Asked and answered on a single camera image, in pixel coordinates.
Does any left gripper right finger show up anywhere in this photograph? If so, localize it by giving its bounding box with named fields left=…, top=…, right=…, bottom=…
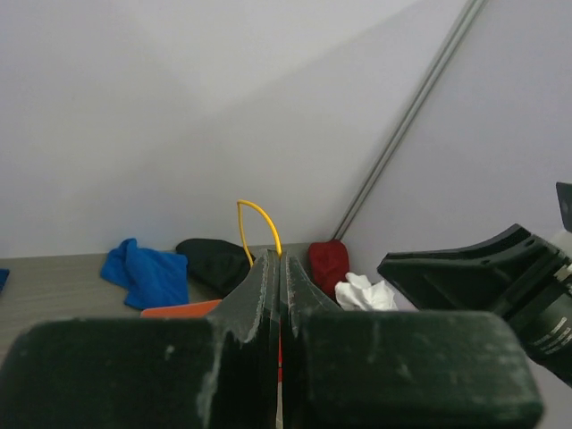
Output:
left=280, top=254, right=543, bottom=428

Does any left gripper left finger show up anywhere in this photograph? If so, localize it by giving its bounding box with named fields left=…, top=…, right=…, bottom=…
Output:
left=1, top=250, right=280, bottom=428

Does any right aluminium corner post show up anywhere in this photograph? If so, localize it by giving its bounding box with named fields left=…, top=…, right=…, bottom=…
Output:
left=332, top=0, right=488, bottom=240

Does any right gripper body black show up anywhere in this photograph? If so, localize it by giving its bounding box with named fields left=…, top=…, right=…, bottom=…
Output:
left=504, top=255, right=571, bottom=385

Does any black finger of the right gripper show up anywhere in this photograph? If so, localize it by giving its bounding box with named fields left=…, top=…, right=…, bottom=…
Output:
left=377, top=223, right=564, bottom=319

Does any white cloth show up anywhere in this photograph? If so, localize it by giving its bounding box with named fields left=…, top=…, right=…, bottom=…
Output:
left=334, top=273, right=398, bottom=311

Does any black cloth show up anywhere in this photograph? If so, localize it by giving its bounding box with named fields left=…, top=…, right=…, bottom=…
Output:
left=175, top=239, right=250, bottom=297

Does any dark red cloth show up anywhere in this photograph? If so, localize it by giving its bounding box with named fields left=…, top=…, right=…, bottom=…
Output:
left=308, top=240, right=349, bottom=299

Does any salmon pink box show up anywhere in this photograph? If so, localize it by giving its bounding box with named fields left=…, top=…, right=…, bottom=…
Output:
left=140, top=299, right=222, bottom=318

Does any yellow wire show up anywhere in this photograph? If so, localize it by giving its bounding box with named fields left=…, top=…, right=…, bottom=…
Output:
left=235, top=198, right=283, bottom=269

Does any blue plaid cloth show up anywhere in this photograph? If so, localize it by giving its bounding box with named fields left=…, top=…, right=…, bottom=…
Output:
left=0, top=268, right=10, bottom=292

